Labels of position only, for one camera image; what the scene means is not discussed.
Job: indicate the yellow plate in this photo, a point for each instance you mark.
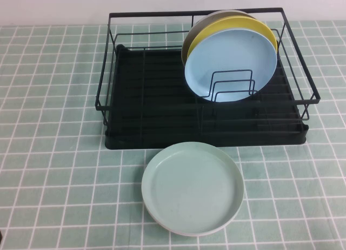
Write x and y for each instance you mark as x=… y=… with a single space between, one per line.
x=243 y=24

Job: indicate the green checkered tablecloth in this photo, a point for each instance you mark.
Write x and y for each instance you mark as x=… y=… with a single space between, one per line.
x=54 y=179

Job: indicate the pale green plate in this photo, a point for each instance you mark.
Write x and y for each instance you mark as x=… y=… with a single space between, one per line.
x=192 y=187

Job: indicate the light blue plate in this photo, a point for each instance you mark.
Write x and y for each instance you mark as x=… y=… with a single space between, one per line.
x=229 y=55

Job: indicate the gray plate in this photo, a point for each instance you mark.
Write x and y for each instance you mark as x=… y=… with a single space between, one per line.
x=205 y=25

